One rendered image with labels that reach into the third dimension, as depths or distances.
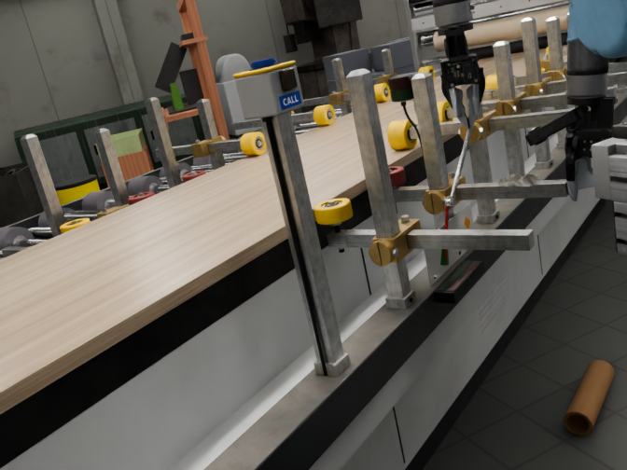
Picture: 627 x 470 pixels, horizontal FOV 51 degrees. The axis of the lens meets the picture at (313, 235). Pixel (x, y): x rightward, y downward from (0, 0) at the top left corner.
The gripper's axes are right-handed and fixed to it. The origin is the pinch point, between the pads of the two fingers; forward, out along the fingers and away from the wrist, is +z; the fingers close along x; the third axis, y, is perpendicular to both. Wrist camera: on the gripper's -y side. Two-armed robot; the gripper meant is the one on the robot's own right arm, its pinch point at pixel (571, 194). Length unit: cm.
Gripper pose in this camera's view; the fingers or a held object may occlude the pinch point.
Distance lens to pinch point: 145.2
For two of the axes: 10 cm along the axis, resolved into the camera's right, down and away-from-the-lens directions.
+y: 8.5, 0.9, -5.2
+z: 0.8, 9.5, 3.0
